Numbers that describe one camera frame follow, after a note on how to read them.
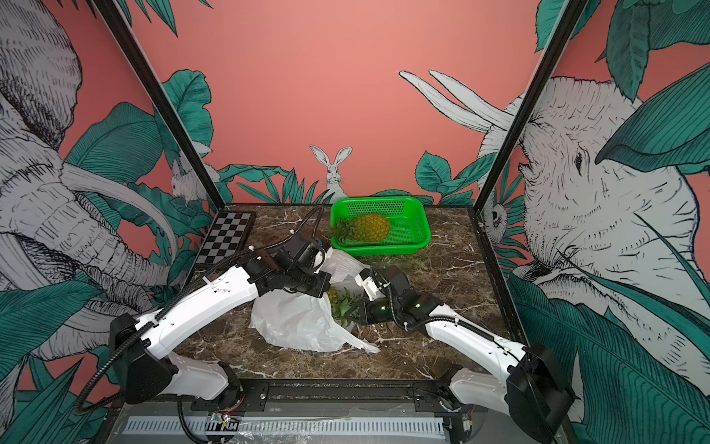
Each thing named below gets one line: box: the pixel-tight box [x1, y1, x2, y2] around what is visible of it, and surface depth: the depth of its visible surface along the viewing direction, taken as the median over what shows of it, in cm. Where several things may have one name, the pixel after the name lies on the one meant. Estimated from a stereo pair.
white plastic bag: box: [250, 249, 381, 354], surface depth 76 cm
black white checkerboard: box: [195, 211, 252, 265], surface depth 109 cm
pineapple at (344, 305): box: [327, 286, 362, 327], surface depth 76 cm
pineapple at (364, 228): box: [329, 213, 391, 243], surface depth 102 cm
